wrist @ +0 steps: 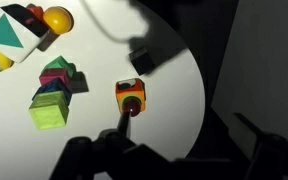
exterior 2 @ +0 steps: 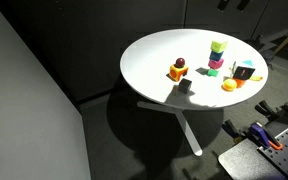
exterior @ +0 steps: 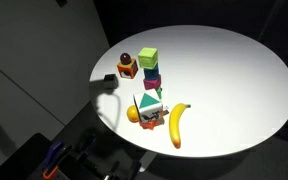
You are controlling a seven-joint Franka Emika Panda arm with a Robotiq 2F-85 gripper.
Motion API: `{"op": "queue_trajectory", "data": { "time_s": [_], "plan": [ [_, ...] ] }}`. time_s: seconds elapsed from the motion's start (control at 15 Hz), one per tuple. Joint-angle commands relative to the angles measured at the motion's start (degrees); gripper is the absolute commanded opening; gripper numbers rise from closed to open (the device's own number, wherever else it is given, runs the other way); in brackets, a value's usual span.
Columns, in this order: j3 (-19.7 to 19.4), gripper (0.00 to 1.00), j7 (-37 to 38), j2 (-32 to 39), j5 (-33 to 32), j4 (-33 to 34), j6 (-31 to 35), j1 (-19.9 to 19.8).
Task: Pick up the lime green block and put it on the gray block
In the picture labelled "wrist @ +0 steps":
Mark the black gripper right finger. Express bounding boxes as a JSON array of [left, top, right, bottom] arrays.
[[233, 112, 288, 180]]

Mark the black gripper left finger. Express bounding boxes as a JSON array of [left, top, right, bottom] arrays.
[[49, 110, 185, 180]]

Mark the lime green block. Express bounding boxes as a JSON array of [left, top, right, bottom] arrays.
[[28, 90, 70, 131]]

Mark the blue block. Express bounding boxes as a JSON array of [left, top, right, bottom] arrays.
[[31, 77, 74, 105]]

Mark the magenta block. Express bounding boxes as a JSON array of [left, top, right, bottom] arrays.
[[38, 67, 72, 89]]

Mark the dark green block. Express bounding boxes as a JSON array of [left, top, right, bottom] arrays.
[[42, 55, 77, 79]]

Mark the dark red ball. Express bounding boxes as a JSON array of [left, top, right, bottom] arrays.
[[122, 98, 143, 118]]

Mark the yellow orange ball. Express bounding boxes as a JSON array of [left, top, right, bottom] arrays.
[[42, 6, 75, 36]]

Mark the white cube with teal triangle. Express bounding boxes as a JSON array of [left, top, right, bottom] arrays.
[[0, 3, 50, 64]]

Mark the red orange toy piece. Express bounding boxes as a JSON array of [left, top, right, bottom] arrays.
[[26, 2, 45, 22]]

